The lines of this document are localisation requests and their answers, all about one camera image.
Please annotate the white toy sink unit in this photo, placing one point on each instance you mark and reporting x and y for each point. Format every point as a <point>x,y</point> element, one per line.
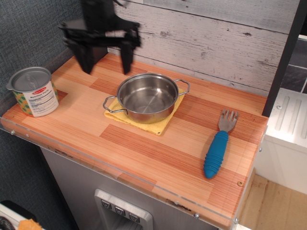
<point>282,157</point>

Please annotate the white frame bottom left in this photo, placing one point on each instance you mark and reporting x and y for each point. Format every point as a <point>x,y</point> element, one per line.
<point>9,220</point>

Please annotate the blue handled metal fork spatula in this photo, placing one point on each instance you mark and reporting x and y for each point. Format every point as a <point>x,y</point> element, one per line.
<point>215,155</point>

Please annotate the toy food can container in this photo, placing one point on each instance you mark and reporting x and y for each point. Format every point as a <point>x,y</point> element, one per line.
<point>34,91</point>

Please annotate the orange sponge piece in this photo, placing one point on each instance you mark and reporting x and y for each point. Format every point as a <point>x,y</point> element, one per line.
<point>29,224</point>

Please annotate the grey toy fridge cabinet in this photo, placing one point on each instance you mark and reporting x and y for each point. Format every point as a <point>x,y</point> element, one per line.
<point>79,183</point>

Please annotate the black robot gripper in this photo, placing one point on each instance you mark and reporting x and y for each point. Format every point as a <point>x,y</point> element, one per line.
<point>101,26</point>

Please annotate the stainless steel pot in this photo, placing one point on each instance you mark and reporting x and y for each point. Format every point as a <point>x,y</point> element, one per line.
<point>147,98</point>

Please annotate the clear acrylic edge guard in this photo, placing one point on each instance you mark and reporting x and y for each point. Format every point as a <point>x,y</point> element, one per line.
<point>168,167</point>

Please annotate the yellow folded cloth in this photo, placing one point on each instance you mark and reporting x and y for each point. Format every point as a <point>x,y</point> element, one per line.
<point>154,128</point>

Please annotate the silver dispenser button panel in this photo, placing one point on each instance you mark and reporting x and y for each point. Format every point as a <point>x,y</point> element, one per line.
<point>118,214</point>

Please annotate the dark right shelf post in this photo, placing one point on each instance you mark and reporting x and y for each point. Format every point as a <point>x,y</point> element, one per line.
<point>286,56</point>

